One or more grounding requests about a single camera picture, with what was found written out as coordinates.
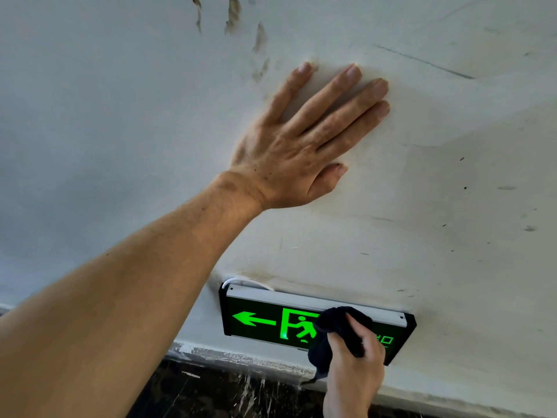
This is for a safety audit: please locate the person's right hand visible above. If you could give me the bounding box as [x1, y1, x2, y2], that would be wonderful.
[323, 312, 386, 403]

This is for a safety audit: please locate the person's left hand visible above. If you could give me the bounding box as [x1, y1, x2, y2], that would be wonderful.
[226, 62, 391, 212]

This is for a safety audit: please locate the black cleaning cloth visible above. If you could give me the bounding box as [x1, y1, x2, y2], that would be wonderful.
[300, 306, 374, 386]

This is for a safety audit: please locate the person's left forearm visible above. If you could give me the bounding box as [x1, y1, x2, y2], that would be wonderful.
[0, 171, 265, 418]

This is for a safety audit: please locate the person's right forearm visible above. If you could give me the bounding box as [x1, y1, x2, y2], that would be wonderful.
[322, 394, 371, 418]

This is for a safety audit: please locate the green illuminated exit sign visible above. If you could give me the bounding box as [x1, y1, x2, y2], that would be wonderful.
[218, 280, 417, 366]

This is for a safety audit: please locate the dark marble baseboard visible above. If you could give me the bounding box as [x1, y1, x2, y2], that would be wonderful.
[126, 358, 436, 418]

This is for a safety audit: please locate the white cable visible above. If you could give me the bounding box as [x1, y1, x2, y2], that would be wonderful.
[221, 277, 275, 292]

